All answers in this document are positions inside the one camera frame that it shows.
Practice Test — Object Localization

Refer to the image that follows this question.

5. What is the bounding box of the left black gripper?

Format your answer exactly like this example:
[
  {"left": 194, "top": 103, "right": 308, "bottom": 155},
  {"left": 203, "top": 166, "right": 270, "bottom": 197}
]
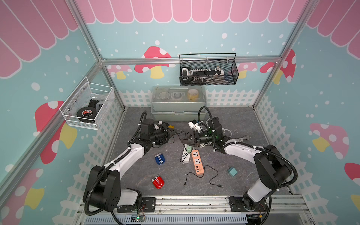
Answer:
[{"left": 149, "top": 123, "right": 177, "bottom": 144}]

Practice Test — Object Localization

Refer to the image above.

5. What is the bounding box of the black shaver charging cable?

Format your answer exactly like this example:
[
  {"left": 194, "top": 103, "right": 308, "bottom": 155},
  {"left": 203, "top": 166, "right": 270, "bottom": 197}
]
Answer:
[{"left": 168, "top": 129, "right": 195, "bottom": 144}]

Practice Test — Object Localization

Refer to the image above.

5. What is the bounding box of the green charger adapter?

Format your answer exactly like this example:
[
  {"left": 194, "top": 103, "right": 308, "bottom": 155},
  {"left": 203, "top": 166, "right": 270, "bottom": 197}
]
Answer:
[{"left": 185, "top": 144, "right": 193, "bottom": 153}]

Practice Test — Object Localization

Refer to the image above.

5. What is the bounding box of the long black usb cable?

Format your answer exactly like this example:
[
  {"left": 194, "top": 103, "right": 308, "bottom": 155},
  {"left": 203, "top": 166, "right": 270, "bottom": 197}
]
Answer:
[{"left": 179, "top": 140, "right": 224, "bottom": 188}]

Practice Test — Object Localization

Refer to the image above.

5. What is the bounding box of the white power strip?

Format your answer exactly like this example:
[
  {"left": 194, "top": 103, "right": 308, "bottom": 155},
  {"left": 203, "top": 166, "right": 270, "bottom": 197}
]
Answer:
[{"left": 180, "top": 147, "right": 191, "bottom": 163}]

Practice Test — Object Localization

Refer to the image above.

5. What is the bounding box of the red blue electric shaver case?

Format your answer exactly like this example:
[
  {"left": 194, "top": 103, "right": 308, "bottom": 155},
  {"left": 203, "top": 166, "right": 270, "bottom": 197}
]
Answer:
[{"left": 152, "top": 175, "right": 165, "bottom": 189}]

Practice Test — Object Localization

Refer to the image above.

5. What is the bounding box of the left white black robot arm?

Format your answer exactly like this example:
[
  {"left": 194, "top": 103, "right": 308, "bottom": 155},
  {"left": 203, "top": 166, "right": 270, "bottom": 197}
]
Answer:
[{"left": 83, "top": 111, "right": 177, "bottom": 216}]

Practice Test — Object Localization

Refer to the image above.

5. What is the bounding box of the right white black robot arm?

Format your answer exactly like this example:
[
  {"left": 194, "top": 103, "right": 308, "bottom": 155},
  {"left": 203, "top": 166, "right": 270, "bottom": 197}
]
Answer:
[{"left": 181, "top": 116, "right": 298, "bottom": 212}]

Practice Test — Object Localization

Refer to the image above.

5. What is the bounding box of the translucent green storage box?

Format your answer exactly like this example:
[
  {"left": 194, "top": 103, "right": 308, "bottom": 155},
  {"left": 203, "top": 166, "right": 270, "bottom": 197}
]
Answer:
[{"left": 151, "top": 86, "right": 207, "bottom": 121}]

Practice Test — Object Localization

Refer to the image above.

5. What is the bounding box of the orange power strip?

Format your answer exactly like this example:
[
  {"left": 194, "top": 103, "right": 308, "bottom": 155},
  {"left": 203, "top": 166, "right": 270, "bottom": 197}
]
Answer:
[{"left": 191, "top": 150, "right": 204, "bottom": 175}]

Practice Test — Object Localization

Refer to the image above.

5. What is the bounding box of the teal cube adapter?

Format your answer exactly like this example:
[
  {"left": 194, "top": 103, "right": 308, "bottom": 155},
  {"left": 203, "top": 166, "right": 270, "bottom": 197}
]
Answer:
[{"left": 228, "top": 167, "right": 238, "bottom": 177}]

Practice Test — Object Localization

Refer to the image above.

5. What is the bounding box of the yellow tape roll in box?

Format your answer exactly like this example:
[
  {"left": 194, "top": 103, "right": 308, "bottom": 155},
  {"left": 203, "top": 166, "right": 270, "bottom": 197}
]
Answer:
[{"left": 187, "top": 89, "right": 199, "bottom": 101}]

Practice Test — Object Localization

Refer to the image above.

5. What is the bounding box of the black power strip in basket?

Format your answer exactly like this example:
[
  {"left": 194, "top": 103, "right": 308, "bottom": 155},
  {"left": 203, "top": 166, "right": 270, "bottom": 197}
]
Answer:
[{"left": 180, "top": 67, "right": 225, "bottom": 83}]

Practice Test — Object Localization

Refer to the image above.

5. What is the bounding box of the black electrical tape roll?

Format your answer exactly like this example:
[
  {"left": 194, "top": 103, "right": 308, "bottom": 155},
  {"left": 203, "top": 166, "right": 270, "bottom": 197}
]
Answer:
[{"left": 76, "top": 107, "right": 97, "bottom": 123}]

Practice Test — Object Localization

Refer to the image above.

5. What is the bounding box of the white coiled power cord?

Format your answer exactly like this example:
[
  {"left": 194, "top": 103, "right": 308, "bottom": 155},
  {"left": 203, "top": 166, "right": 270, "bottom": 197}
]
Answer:
[{"left": 202, "top": 118, "right": 251, "bottom": 149}]

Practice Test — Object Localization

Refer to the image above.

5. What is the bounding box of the black wire mesh wall basket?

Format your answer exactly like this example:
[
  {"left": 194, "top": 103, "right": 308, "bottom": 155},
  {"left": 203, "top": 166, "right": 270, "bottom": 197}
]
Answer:
[{"left": 179, "top": 53, "right": 239, "bottom": 86}]

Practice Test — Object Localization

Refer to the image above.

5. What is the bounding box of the white wire wall basket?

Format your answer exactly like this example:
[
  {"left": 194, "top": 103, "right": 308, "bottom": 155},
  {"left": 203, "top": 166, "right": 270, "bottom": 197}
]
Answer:
[{"left": 59, "top": 78, "right": 115, "bottom": 130}]

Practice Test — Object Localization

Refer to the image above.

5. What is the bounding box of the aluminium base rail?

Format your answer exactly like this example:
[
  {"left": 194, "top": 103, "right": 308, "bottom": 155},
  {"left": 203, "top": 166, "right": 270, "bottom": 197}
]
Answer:
[{"left": 74, "top": 195, "right": 315, "bottom": 225}]

